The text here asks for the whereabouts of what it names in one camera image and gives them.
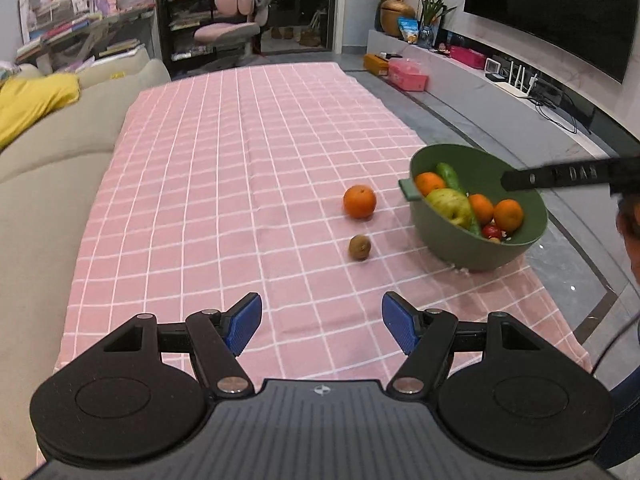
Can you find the large green-yellow pear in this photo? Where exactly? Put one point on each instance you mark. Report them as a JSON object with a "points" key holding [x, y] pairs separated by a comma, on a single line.
{"points": [[452, 205]]}

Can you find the orange storage box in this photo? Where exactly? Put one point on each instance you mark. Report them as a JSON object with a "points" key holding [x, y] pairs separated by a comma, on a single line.
{"points": [[375, 64]]}

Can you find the yellow cushion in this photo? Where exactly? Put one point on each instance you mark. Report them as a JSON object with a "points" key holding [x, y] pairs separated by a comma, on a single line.
{"points": [[24, 101]]}

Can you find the black television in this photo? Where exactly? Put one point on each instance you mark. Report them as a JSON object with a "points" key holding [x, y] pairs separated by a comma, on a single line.
{"points": [[599, 32]]}

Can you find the brown vase with dried flowers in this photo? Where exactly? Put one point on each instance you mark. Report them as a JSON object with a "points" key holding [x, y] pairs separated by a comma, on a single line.
{"points": [[387, 14]]}

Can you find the pink office chair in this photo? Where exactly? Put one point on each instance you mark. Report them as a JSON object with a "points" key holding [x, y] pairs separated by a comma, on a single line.
{"points": [[236, 22]]}

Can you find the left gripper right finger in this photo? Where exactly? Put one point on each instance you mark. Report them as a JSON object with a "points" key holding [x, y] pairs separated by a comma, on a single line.
{"points": [[429, 339]]}

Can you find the small orange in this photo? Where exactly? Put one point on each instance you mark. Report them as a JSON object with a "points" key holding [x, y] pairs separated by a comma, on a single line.
{"points": [[428, 182]]}

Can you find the white wifi router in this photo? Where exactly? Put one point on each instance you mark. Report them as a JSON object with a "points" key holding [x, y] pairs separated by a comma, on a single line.
{"points": [[519, 81]]}

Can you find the red cherry tomato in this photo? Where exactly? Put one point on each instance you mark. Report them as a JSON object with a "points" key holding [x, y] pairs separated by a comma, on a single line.
{"points": [[492, 231]]}

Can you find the green bowl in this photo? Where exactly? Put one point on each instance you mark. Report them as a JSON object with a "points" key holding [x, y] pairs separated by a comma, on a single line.
{"points": [[477, 172]]}

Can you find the magenta box on shelf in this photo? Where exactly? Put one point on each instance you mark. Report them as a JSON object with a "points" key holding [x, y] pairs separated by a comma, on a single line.
{"points": [[468, 57]]}

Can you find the medium orange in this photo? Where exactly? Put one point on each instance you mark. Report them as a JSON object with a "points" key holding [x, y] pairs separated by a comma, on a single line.
{"points": [[482, 208]]}

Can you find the pink storage box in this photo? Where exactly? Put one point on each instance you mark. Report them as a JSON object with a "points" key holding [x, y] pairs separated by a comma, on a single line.
{"points": [[407, 75]]}

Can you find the green cucumber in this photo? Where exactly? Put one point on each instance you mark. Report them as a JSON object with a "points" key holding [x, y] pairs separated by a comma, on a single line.
{"points": [[449, 175]]}

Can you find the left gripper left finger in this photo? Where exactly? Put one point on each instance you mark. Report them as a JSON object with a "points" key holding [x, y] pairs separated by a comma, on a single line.
{"points": [[213, 340]]}

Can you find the person right hand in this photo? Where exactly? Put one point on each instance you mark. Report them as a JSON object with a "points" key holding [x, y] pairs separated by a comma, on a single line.
{"points": [[627, 222]]}

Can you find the white marble tv bench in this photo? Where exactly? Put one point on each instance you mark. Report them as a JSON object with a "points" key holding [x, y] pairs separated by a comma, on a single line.
{"points": [[534, 136]]}

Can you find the green potted plant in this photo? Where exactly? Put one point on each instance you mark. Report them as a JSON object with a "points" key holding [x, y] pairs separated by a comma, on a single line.
{"points": [[432, 12]]}

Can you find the pink checkered tablecloth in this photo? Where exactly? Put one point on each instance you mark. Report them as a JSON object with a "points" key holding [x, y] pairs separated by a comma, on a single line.
{"points": [[233, 183]]}

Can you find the black shelf unit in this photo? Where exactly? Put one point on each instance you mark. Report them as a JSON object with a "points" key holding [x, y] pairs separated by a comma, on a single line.
{"points": [[294, 26]]}

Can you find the large orange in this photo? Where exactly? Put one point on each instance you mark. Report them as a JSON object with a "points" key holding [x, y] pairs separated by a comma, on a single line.
{"points": [[508, 215]]}

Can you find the blue snack bag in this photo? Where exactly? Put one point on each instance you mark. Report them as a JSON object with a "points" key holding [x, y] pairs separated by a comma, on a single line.
{"points": [[409, 29]]}

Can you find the brown longan hidden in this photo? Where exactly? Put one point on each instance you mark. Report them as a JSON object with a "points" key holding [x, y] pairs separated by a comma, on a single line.
{"points": [[359, 247]]}

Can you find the orange inside bowl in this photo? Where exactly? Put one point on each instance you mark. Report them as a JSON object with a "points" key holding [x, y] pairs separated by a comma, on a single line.
{"points": [[359, 202]]}

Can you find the beige sofa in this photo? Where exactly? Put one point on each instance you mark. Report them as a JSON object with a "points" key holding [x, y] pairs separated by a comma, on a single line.
{"points": [[49, 179]]}

